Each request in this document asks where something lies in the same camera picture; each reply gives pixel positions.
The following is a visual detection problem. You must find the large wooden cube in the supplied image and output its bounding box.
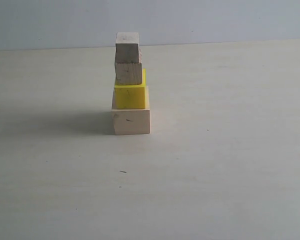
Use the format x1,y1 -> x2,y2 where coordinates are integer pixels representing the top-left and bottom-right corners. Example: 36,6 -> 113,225
111,86 -> 151,135

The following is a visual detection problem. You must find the yellow cube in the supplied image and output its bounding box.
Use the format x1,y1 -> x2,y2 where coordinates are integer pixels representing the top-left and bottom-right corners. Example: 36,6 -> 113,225
114,68 -> 147,110

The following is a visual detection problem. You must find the medium wooden cube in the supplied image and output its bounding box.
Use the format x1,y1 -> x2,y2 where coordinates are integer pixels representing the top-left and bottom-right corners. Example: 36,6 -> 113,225
114,62 -> 142,85

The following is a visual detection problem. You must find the small wooden cube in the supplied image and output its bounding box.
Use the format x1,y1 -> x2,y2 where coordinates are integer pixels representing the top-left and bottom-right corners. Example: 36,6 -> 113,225
115,32 -> 142,64

